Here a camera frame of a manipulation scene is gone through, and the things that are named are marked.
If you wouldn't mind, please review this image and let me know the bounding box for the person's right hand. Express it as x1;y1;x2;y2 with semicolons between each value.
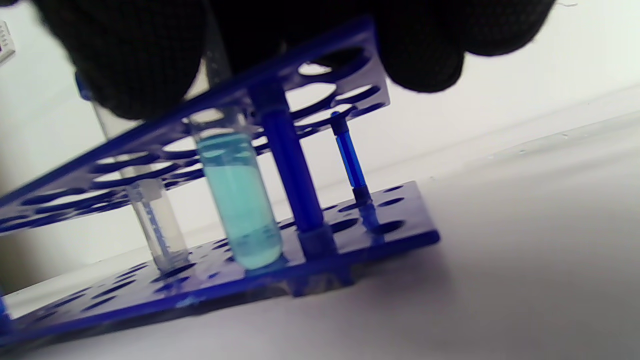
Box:
30;0;557;121

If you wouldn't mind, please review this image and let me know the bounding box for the test tube with blue liquid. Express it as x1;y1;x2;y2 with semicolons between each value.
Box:
187;107;285;271

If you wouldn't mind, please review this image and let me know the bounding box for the blue test tube rack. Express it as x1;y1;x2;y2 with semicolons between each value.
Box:
0;15;442;351

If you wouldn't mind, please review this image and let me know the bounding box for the clear test tube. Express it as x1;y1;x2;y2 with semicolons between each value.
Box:
75;70;192;273

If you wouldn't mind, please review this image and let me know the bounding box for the white perforated object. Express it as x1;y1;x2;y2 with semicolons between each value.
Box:
0;20;17;66

